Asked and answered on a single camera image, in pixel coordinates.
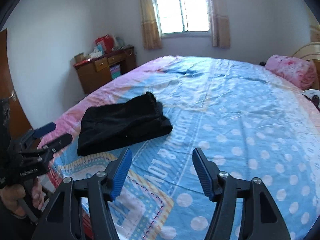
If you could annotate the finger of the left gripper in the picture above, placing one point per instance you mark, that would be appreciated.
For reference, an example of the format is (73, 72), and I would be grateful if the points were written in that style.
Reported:
(34, 134)
(47, 151)

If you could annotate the black pants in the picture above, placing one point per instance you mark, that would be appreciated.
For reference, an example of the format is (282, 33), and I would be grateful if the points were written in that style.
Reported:
(115, 126)

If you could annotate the left hand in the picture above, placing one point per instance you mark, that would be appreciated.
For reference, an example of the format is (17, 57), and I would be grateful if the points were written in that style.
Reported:
(11, 194)

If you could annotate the brown wooden door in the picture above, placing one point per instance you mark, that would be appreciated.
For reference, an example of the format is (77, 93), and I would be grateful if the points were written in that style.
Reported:
(19, 124)

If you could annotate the wooden desk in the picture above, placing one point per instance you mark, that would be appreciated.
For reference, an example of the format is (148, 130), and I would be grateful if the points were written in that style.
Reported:
(95, 73)

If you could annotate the cardboard box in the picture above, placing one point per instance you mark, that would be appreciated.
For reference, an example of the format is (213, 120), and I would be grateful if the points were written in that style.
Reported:
(79, 58)

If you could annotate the blue pink bed sheet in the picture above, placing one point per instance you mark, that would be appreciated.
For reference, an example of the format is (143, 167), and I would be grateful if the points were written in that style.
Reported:
(247, 120)

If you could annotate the red gift bag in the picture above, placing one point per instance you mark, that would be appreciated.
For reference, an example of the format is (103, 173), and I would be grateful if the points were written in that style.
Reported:
(107, 43)

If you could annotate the patterned pillow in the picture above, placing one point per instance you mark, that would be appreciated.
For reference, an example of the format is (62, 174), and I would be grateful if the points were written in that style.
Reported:
(313, 95)

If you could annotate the left beige curtain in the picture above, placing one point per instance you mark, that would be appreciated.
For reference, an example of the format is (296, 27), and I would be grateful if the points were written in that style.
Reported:
(150, 31)

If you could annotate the beige curtain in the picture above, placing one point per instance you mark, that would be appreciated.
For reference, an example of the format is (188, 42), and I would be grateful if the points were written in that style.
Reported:
(219, 24)
(150, 31)

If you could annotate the pink folded blanket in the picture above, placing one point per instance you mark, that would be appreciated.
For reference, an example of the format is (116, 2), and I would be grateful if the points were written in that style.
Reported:
(299, 72)

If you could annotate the cream wooden headboard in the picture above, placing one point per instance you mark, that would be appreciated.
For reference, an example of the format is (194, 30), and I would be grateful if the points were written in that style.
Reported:
(311, 52)

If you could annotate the window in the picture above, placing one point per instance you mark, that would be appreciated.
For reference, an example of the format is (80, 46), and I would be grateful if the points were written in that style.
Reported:
(182, 17)

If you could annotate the yellow side curtain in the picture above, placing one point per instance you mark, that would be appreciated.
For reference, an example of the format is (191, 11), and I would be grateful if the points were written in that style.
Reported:
(314, 28)

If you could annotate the right beige curtain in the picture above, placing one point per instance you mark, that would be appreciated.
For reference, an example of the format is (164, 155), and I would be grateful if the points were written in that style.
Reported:
(219, 24)

